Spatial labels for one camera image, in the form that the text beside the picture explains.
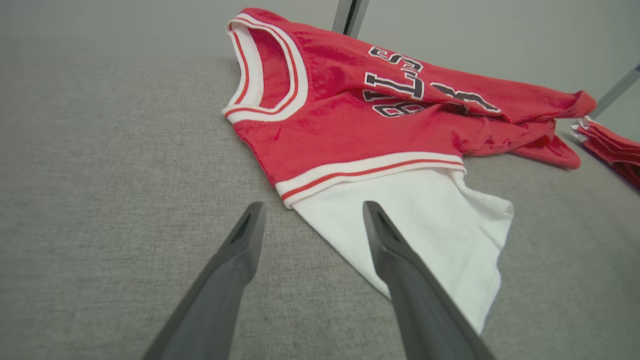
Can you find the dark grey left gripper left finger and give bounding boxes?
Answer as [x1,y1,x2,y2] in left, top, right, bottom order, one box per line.
[142,201,267,360]

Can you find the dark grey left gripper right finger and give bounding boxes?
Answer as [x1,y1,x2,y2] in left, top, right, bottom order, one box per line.
[362,200,496,360]

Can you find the red basketball jersey white sleeves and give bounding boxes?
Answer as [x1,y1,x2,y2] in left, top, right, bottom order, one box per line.
[221,7,598,335]

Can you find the red and white garment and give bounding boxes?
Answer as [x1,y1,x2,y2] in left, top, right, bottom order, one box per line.
[570,116,640,190]

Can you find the grey fabric sofa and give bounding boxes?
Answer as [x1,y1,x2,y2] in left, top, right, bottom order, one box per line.
[0,47,640,360]

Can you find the grey slanted metal bar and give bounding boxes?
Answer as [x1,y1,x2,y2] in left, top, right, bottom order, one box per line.
[589,63,640,120]

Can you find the grey partition frame upright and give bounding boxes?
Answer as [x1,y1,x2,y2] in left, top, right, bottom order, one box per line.
[332,0,371,39]

